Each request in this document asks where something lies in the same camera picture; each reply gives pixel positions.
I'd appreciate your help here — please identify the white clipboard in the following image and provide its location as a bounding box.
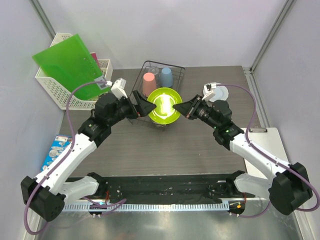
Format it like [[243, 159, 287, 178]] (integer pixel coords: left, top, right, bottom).
[[244, 127, 290, 179]]

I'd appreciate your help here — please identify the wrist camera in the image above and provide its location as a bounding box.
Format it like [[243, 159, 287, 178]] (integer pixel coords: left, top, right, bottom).
[[106, 78, 128, 99], [202, 82, 217, 102]]

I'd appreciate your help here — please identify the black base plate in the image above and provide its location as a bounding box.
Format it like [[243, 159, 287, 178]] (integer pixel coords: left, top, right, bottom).
[[93, 172, 256, 204]]

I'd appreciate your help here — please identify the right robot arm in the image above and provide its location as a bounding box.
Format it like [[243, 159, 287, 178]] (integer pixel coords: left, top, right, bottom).
[[132, 90, 320, 215]]

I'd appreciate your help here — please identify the wire dish rack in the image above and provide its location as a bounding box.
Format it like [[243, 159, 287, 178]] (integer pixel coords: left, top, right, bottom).
[[128, 60, 186, 130]]

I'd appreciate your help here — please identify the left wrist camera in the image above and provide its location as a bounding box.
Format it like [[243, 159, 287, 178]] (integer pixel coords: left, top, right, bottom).
[[106, 78, 128, 99]]

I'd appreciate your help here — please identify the blue plastic cup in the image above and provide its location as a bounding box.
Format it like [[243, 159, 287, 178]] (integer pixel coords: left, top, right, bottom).
[[160, 67, 173, 88]]

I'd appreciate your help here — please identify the clear glass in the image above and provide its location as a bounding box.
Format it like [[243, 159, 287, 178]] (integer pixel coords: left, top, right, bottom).
[[146, 65, 160, 79]]

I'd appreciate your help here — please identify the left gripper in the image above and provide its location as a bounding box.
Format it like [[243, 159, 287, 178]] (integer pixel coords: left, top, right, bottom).
[[107, 90, 155, 127]]

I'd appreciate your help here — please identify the pink plastic cup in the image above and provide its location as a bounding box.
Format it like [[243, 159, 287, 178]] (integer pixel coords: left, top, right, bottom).
[[142, 72, 157, 97]]

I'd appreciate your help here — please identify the lime green plate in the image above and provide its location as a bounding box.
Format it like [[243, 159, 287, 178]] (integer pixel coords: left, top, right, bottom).
[[147, 87, 183, 125]]

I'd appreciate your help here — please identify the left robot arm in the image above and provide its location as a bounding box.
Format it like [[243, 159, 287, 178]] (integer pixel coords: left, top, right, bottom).
[[21, 91, 156, 222]]

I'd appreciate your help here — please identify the green plastic file folder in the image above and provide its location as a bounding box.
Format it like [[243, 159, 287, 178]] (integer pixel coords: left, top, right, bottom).
[[32, 34, 110, 102]]

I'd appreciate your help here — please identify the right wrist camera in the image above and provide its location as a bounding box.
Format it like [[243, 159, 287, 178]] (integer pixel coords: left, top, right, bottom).
[[202, 82, 217, 102]]

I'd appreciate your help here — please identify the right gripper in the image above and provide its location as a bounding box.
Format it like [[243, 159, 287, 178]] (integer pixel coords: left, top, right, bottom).
[[174, 94, 220, 130]]

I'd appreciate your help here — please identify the white file organizer basket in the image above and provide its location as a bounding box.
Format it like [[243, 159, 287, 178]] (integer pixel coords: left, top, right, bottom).
[[32, 33, 113, 110]]

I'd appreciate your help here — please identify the blue booklet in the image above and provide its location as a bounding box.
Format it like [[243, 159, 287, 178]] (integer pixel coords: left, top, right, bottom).
[[40, 134, 72, 172]]

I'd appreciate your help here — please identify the white cable duct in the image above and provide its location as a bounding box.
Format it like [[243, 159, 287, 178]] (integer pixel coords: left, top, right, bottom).
[[62, 201, 230, 212]]

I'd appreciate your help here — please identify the white scalloped plate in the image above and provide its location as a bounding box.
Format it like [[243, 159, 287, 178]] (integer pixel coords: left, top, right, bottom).
[[208, 82, 229, 103]]

